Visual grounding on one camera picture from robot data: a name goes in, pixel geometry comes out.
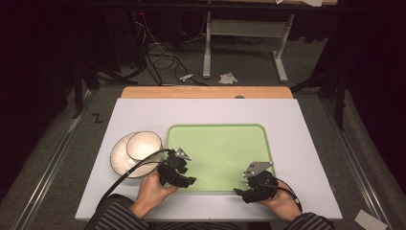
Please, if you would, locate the flat white paper sheet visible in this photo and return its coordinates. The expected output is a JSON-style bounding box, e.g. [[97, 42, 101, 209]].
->
[[353, 208, 389, 230]]

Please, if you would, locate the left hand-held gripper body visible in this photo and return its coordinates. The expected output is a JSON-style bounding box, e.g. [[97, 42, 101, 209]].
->
[[157, 147, 192, 177]]

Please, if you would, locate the black metal stand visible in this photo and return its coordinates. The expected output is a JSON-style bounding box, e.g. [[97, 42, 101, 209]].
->
[[71, 58, 140, 120], [289, 68, 349, 131]]

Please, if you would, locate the light green tray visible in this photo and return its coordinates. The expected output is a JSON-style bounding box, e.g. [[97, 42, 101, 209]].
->
[[165, 123, 277, 194]]

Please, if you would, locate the white floor cable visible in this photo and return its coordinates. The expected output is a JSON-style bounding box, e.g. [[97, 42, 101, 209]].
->
[[133, 13, 181, 63]]

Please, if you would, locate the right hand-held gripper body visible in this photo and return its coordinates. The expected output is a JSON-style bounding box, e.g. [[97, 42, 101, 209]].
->
[[241, 160, 280, 203]]

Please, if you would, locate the white bowl with dark rim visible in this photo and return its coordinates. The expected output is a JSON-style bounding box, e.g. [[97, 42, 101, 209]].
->
[[125, 130, 164, 162]]

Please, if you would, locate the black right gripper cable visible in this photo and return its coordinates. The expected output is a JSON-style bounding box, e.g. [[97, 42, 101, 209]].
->
[[263, 177, 304, 213]]

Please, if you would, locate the metal floor rail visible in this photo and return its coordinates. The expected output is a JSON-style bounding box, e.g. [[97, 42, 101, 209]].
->
[[10, 90, 99, 230], [320, 97, 395, 230]]

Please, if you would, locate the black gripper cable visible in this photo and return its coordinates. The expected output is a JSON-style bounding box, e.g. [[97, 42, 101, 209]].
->
[[95, 148, 175, 209], [263, 177, 304, 213]]

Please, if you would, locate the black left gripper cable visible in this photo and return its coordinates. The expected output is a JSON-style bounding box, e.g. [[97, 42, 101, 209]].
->
[[95, 148, 175, 209]]

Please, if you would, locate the white metal desk frame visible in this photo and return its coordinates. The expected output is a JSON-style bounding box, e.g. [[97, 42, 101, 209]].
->
[[202, 11, 297, 83]]

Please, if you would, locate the person's left hand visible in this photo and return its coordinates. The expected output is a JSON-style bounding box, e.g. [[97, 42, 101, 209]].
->
[[128, 173, 180, 220]]

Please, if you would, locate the black floor cable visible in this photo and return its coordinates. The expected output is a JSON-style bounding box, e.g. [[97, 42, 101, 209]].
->
[[145, 42, 210, 87]]

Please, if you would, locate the person's right hand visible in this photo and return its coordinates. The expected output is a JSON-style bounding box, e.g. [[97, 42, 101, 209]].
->
[[258, 188, 304, 223]]

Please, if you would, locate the white ribbed plate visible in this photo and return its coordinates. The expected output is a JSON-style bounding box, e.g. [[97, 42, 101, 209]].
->
[[109, 131, 168, 179]]

